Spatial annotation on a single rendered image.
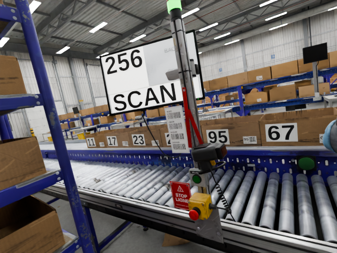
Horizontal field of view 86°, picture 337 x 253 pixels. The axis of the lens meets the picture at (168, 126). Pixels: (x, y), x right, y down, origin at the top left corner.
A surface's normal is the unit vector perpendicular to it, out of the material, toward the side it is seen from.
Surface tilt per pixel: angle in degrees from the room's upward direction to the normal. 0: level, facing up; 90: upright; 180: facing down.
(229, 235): 90
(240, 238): 90
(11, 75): 91
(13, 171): 91
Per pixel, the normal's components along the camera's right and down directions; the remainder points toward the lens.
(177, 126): -0.55, 0.21
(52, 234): 0.79, -0.06
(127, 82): -0.25, 0.10
